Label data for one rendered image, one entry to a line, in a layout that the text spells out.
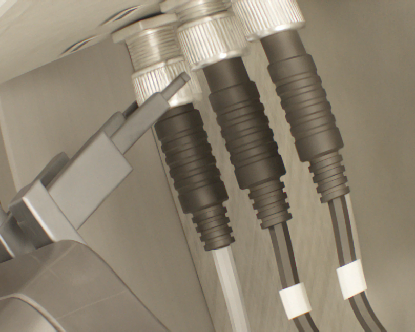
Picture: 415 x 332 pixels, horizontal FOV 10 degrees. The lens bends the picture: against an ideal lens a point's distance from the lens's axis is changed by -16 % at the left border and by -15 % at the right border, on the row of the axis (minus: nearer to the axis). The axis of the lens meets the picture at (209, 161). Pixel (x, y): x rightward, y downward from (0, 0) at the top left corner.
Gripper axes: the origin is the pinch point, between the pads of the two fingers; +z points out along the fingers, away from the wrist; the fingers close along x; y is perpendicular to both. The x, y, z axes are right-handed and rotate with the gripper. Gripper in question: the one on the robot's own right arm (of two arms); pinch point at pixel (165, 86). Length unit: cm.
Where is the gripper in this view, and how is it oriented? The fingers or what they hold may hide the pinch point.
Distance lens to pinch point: 66.1
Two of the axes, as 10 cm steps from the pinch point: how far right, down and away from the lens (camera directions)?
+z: 5.9, -6.1, 5.3
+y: 6.2, 7.6, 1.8
